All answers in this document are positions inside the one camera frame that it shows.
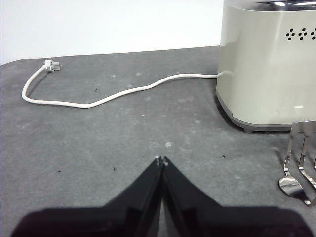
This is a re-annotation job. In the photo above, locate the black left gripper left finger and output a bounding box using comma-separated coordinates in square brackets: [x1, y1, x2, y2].
[11, 157, 163, 237]

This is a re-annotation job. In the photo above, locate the white toaster power cable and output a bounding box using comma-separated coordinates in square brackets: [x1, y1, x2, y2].
[21, 58, 219, 110]

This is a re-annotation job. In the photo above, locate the cream two-slot toaster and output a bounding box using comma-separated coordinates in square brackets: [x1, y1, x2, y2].
[215, 0, 316, 134]

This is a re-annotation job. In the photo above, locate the shiny metal toast rack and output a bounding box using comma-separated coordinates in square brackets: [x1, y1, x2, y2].
[278, 120, 316, 206]

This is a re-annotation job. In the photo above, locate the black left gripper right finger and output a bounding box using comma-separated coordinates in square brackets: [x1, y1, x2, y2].
[161, 155, 314, 237]

